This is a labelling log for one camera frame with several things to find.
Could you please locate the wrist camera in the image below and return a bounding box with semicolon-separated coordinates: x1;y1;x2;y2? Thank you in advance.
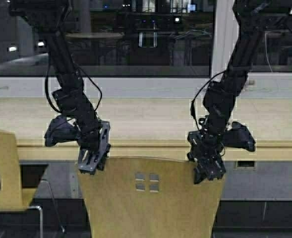
44;115;79;147
222;121;256;152

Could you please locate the long wooden counter table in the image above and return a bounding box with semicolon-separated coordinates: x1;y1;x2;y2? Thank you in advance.
0;98;292;162

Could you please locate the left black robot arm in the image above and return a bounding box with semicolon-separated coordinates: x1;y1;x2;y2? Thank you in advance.
8;0;111;175

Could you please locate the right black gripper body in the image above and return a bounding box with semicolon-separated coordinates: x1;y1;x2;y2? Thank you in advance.
187;130;226;180

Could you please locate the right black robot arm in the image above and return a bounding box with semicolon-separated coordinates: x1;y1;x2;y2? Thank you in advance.
187;0;292;184

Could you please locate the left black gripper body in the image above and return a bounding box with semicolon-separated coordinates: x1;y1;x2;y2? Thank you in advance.
77;120;111;175

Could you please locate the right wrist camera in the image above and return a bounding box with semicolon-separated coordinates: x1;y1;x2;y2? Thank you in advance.
222;121;256;152

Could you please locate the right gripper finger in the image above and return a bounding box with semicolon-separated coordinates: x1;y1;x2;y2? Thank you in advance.
193;167;206;184

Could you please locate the yellow wooden chair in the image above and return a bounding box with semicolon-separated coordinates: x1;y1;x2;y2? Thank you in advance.
0;128;67;238
78;157;224;238

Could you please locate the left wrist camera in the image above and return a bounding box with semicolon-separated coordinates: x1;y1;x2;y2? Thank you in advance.
44;115;79;147

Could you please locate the wall power outlet box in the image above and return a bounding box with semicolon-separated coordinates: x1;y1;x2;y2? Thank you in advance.
234;161;256;171

